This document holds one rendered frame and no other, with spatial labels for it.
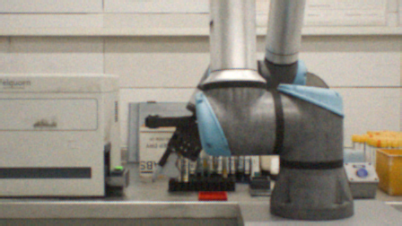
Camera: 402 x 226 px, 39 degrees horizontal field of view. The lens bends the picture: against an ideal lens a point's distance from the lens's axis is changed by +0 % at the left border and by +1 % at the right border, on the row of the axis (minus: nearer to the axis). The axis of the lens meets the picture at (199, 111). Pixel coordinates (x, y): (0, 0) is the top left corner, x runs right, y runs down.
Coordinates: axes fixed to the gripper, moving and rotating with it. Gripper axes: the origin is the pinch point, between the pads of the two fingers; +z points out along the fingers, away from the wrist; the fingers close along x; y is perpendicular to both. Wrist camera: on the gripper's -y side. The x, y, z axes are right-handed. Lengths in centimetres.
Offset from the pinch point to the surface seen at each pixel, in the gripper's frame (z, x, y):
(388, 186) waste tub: -26, 0, 51
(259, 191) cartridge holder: -10.0, -1.2, 24.6
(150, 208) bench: 5.3, -8.3, 3.2
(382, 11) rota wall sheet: -79, 59, 41
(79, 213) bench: 14.6, -8.4, -10.5
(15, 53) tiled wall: -3, 59, -63
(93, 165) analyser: 3.9, -4.4, -13.6
